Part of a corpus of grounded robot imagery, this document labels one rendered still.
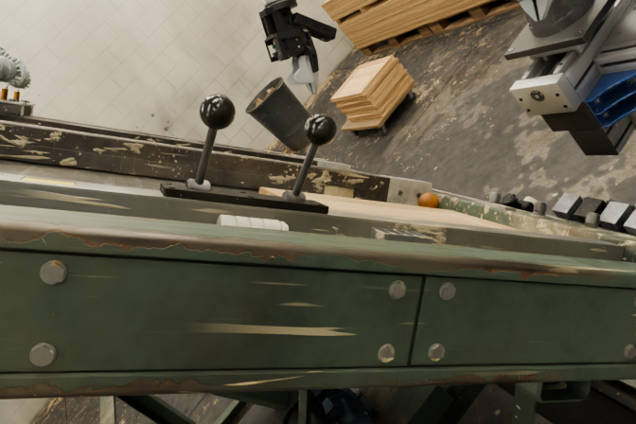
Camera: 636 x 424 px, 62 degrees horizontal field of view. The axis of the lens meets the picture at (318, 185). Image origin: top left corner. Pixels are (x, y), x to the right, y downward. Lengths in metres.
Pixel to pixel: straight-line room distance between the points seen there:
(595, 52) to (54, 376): 1.27
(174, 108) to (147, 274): 5.79
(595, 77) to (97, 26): 5.35
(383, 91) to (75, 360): 3.94
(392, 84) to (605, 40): 2.96
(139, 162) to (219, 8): 5.38
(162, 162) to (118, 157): 0.09
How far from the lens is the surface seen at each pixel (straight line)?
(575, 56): 1.38
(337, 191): 1.28
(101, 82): 6.06
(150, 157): 1.16
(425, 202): 1.35
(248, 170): 1.20
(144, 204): 0.61
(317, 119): 0.60
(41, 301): 0.37
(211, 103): 0.57
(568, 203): 1.35
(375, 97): 4.17
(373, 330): 0.43
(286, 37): 1.21
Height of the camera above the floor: 1.61
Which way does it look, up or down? 21 degrees down
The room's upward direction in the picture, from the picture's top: 45 degrees counter-clockwise
